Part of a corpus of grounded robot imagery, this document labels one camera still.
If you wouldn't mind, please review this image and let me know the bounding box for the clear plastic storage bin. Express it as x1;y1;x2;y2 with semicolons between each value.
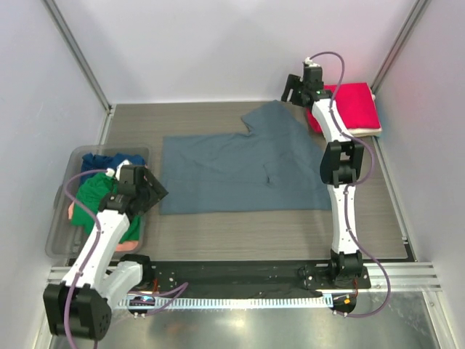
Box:
45;144;150;259

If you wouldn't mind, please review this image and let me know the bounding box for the grey blue t shirt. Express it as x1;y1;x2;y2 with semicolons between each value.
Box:
159;101;331;215

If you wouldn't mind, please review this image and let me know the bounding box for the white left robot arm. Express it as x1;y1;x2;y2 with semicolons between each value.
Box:
43;161;168;348

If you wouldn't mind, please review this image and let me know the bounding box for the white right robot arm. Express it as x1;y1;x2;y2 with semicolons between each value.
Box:
281;65;364;288

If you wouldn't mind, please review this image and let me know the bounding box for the folded red t shirt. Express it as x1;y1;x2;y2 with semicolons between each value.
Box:
305;82;381;135

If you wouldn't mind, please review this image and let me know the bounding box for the pink t shirt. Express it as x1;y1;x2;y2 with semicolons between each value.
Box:
68;202;141;252

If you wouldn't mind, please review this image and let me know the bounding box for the green t shirt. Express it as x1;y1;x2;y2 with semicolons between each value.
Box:
70;172;142;243

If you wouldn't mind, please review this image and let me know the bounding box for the folded cream t shirt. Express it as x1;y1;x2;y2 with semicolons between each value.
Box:
348;92;382;136

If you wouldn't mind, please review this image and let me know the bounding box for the navy blue t shirt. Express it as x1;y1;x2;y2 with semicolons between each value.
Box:
81;153;147;172

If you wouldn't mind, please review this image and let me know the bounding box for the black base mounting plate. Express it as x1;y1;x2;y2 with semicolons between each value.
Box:
152;260;371;297

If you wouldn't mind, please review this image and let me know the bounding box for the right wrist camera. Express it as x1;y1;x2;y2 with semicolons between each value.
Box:
302;57;324;91

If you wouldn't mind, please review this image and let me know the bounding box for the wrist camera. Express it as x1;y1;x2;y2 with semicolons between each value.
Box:
116;160;148;197
302;57;324;91

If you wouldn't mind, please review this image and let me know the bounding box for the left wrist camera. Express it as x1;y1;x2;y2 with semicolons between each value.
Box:
116;160;148;197

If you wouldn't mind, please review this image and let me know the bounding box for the right aluminium corner post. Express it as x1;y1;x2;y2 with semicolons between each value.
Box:
371;0;431;95

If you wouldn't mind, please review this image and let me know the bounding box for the aluminium corner post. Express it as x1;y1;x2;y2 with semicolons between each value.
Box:
42;0;111;113
371;0;431;95

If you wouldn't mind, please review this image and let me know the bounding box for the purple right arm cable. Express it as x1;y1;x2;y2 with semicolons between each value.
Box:
308;51;392;319

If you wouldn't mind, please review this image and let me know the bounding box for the white slotted cable duct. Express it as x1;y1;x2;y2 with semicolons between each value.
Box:
116;294;333;311

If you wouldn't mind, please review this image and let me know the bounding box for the left aluminium corner post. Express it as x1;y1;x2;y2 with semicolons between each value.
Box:
42;0;111;113

